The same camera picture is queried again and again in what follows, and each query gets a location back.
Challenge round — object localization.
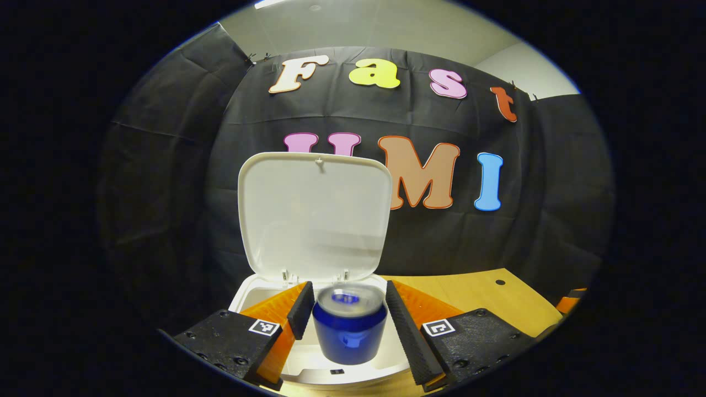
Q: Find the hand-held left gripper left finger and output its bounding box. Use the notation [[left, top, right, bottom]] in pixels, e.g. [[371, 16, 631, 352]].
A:
[[173, 281, 315, 391]]

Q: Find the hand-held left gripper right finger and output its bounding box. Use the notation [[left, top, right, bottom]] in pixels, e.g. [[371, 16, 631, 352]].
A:
[[385, 280, 538, 393]]

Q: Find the blue pop can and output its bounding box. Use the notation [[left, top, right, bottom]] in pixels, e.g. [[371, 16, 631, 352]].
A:
[[312, 284, 388, 366]]

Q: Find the white desktop garbage bin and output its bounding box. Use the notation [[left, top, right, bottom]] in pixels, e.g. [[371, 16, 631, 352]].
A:
[[228, 152, 411, 385]]

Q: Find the wooden desktop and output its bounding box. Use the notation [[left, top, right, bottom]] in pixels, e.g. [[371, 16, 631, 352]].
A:
[[259, 269, 563, 397]]

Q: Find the black backdrop cloth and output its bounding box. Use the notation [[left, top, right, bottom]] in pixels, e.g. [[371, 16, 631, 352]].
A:
[[97, 22, 616, 331]]

